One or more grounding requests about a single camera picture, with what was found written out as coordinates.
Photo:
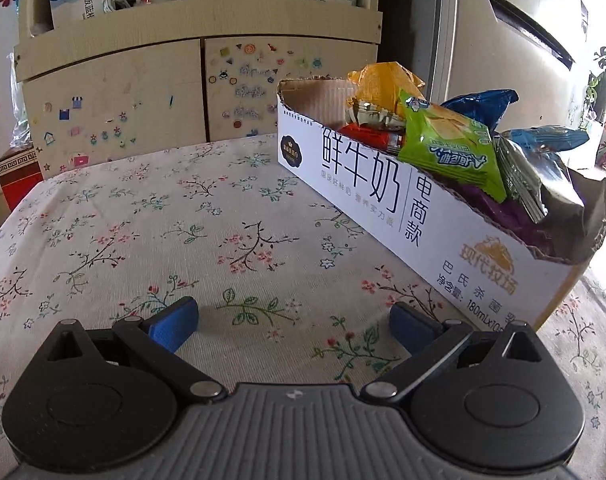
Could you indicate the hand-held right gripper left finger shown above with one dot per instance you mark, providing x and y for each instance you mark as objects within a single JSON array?
[{"x": 175, "y": 325}]

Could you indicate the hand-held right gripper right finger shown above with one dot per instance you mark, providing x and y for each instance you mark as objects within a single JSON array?
[{"x": 413, "y": 327}]

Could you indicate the purple snack packet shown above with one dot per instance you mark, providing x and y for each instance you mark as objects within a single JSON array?
[{"x": 503, "y": 220}]

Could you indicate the white printed cardboard box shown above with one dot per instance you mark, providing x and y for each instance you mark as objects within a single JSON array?
[{"x": 363, "y": 185}]

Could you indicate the green snack packet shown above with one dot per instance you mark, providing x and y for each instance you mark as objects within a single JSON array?
[{"x": 448, "y": 150}]

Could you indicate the silver foil snack packet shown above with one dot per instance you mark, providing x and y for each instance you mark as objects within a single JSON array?
[{"x": 533, "y": 185}]

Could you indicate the red snack packet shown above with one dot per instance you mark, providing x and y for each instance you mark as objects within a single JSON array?
[{"x": 373, "y": 137}]

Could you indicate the blue foil snack packet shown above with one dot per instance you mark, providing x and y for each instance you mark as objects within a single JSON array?
[
  {"x": 548, "y": 140},
  {"x": 483, "y": 105}
]

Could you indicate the large yellow snack packet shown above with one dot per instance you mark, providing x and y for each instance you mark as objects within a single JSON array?
[{"x": 383, "y": 85}]

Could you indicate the red patterned box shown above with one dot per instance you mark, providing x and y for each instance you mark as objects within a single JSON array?
[{"x": 20, "y": 180}]

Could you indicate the beige stickered cabinet door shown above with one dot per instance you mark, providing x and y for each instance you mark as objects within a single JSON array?
[
  {"x": 308, "y": 55},
  {"x": 123, "y": 95}
]

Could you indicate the clear plastic bag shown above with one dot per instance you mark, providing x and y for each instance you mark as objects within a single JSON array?
[{"x": 20, "y": 110}]

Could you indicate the white refrigerator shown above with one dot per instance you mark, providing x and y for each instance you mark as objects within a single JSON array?
[{"x": 548, "y": 95}]

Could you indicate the beige wooden cabinet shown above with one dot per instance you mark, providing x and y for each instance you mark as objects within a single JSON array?
[{"x": 183, "y": 20}]

